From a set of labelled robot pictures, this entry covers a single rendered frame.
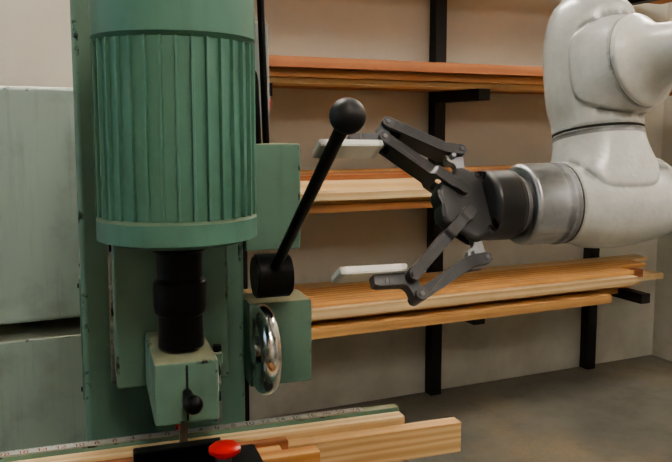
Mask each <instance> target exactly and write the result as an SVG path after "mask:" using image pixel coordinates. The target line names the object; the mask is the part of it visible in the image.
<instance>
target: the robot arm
mask: <svg viewBox="0 0 672 462"><path fill-rule="evenodd" d="M543 85H544V98H545V106H546V113H547V117H548V120H549V123H550V128H551V135H552V157H551V162H550V163H527V164H516V165H514V166H513V167H511V168H510V169H509V170H486V171H477V172H473V171H469V170H467V169H465V167H464V159H463V155H464V154H465V153H466V152H467V148H466V146H465V145H463V144H458V143H449V142H445V141H443V140H441V139H438V138H436V137H434V136H432V135H429V134H427V133H425V132H423V131H420V130H418V129H416V128H414V127H411V126H409V125H407V124H405V123H402V122H400V121H398V120H395V119H393V118H391V117H388V116H386V117H384V118H383V119H382V121H381V122H380V124H379V125H378V127H377V129H376V130H375V132H376V133H354V134H350V135H348V137H347V138H346V139H344V141H343V143H342V145H341V147H340V149H339V151H338V153H337V155H336V158H375V157H376V155H377V154H378V153H379V154H381V155H382V156H383V157H385V158H386V159H388V160H389V161H391V162H392V163H393V164H395V165H396V166H398V167H399V168H401V169H402V170H403V171H405V172H406V173H408V174H409V175H411V176H412V177H413V178H415V179H416V180H418V181H419V182H421V183H422V186H423V188H425V189H426V190H427V191H429V192H430V193H432V196H431V197H430V201H431V205H432V207H433V209H434V220H435V224H438V226H439V227H440V228H441V229H442V230H443V231H442V232H441V233H440V234H439V235H438V236H437V237H436V239H435V240H434V241H433V242H432V243H431V245H430V246H429V247H428V248H427V249H426V250H425V251H424V253H423V254H422V255H421V256H420V257H419V258H418V259H417V260H416V262H415V263H414V264H413V265H412V266H411V267H410V268H409V269H408V267H407V264H406V263H401V264H383V265H365V266H347V267H339V269H338V270H337V271H336V272H335V273H334V274H333V276H332V277H331V280H332V282H333V283H348V282H364V281H369V283H370V288H371V289H373V290H386V289H401V290H403V291H404V292H405V293H406V295H407V297H408V299H407V301H408V304H409V305H411V306H417V305H418V304H420V303H421V302H423V301H424V300H426V299H427V298H429V297H430V296H432V295H433V294H435V293H436V292H438V291H439V290H440V289H442V288H443V287H445V286H446V285H448V284H449V283H451V282H452V281H454V280H455V279H457V278H458V277H460V276H461V275H463V274H464V273H468V272H473V271H478V270H481V269H482V268H483V267H485V266H486V265H488V264H489V263H490V262H492V260H493V257H492V255H491V254H490V253H489V252H485V249H484V247H483V244H482V241H483V240H508V239H510V240H511V241H512V242H514V243H515V244H518V245H537V244H552V245H556V244H562V243H563V244H571V245H574V246H578V247H582V248H614V247H622V246H628V245H633V244H637V243H641V242H645V241H650V240H653V239H657V238H660V237H662V236H665V235H667V234H669V233H671V232H672V167H671V166H670V165H669V164H667V163H666V162H664V161H663V160H661V159H658V158H656V157H655V155H654V153H653V151H652V149H651V147H650V145H649V142H648V139H647V135H646V129H645V114H646V113H648V112H650V111H651V110H652V108H653V107H654V106H655V105H658V104H660V103H662V102H663V101H665V100H666V98H667V97H668V96H669V94H670V92H671V89H672V21H668V22H661V23H656V22H654V21H653V20H652V19H651V18H649V17H648V16H646V15H643V14H639V13H636V12H635V10H634V8H633V6H632V4H631V3H630V2H629V1H628V0H562V1H561V2H560V4H559V5H558V6H557V7H556V8H555V9H554V11H553V12H552V14H551V16H550V19H549V21H548V24H547V28H546V32H545V38H544V45H543ZM421 155H422V156H425V157H427V158H429V159H432V160H434V161H437V162H442V163H443V166H445V167H447V166H449V167H450V168H451V169H452V170H453V172H452V173H450V172H449V171H447V170H446V169H445V168H443V167H442V166H439V165H438V166H436V165H434V164H432V163H431V162H430V161H428V160H427V159H425V158H424V157H422V156H421ZM436 179H439V180H440V181H441V182H440V183H439V184H438V183H437V182H435V180H436ZM454 238H457V239H458V240H460V241H462V242H463V243H465V244H467V245H470V249H469V250H468V251H467V252H466V253H465V254H464V259H462V260H461V261H459V262H458V263H456V264H455V265H453V266H452V267H450V268H449V269H447V270H446V271H444V272H443V273H441V274H440V275H438V276H437V277H435V278H434V279H432V280H431V281H429V282H428V283H426V284H425V285H423V286H421V285H420V283H419V281H418V279H420V277H421V276H422V274H423V273H424V272H425V271H426V270H427V269H428V267H429V266H430V265H431V264H432V263H433V262H434V261H435V259H436V258H437V257H438V256H439V255H440V254H441V252H442V251H443V250H444V249H445V248H446V247H447V246H448V244H449V243H450V242H451V241H452V240H453V239H454ZM407 270H408V271H407ZM406 271H407V272H406Z"/></svg>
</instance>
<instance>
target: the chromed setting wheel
mask: <svg viewBox="0 0 672 462"><path fill-rule="evenodd" d="M250 317H251V320H252V322H253V336H251V339H250V354H251V360H252V363H253V371H252V373H251V379H252V382H253V385H254V387H255V388H256V390H257V391H258V392H259V393H260V394H262V395H270V394H272V393H274V392H275V391H276V390H277V388H278V386H279V383H280V379H281V373H282V345H281V337H280V331H279V326H278V322H277V319H276V316H275V314H274V312H273V311H272V309H271V308H270V307H269V306H267V305H266V304H258V305H255V306H254V307H253V308H252V310H251V313H250Z"/></svg>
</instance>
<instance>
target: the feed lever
mask: <svg viewBox="0 0 672 462"><path fill-rule="evenodd" d="M329 120H330V123H331V125H332V127H333V128H334V129H333V131H332V133H331V136H330V138H329V140H328V142H327V144H326V146H325V149H324V151H323V153H322V155H321V157H320V160H319V162H318V164H317V166H316V168H315V170H314V173H313V175H312V177H311V179H310V181H309V183H308V186H307V188H306V190H305V192H304V194H303V196H302V199H301V201H300V203H299V205H298V207H297V209H296V212H295V214H294V216H293V218H292V220H291V223H290V225H289V227H288V229H287V231H286V233H285V236H284V238H283V240H282V242H281V244H280V246H279V249H278V251H277V253H271V254H255V255H254V256H253V257H252V258H251V262H250V282H251V289H252V292H253V295H254V296H255V297H256V298H268V297H281V296H290V294H291V293H292V292H293V289H294V267H293V262H292V259H291V257H290V255H288V253H289V251H290V249H291V247H292V245H293V243H294V241H295V239H296V237H297V235H298V233H299V231H300V229H301V226H302V224H303V222H304V220H305V218H306V216H307V214H308V212H309V210H310V208H311V206H312V204H313V202H314V200H315V198H316V196H317V194H318V192H319V190H320V188H321V186H322V184H323V182H324V180H325V178H326V176H327V174H328V172H329V170H330V168H331V166H332V164H333V162H334V160H335V158H336V155H337V153H338V151H339V149H340V147H341V145H342V143H343V141H344V139H345V137H346V135H350V134H354V133H356V132H358V131H359V130H360V129H361V128H362V127H363V126H364V124H365V121H366V111H365V108H364V106H363V105H362V104H361V102H359V101H358V100H356V99H354V98H351V97H346V98H341V99H339V100H337V101H336V102H335V103H334V104H333V105H332V107H331V109H330V113H329Z"/></svg>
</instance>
